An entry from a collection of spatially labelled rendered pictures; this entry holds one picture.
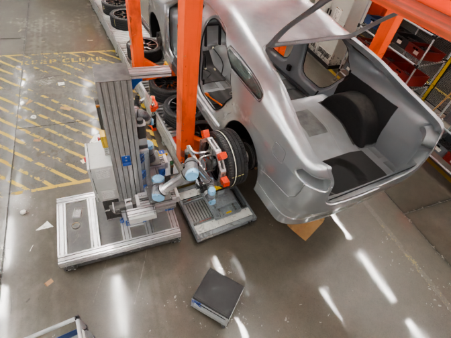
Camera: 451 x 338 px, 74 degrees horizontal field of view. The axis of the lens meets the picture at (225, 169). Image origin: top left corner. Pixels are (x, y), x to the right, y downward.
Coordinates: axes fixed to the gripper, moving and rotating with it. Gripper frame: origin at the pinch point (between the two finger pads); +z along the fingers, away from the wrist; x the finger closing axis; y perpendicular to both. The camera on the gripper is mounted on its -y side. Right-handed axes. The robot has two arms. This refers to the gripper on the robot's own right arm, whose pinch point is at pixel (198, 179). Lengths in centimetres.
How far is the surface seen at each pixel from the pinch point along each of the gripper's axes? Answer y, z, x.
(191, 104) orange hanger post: 55, 54, -12
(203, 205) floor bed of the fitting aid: -77, 16, -19
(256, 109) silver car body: 78, 0, -55
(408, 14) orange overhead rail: 216, -127, 4
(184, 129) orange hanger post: 23, 54, -6
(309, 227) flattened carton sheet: -82, -66, -137
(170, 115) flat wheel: -33, 153, -26
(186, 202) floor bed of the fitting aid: -76, 28, -1
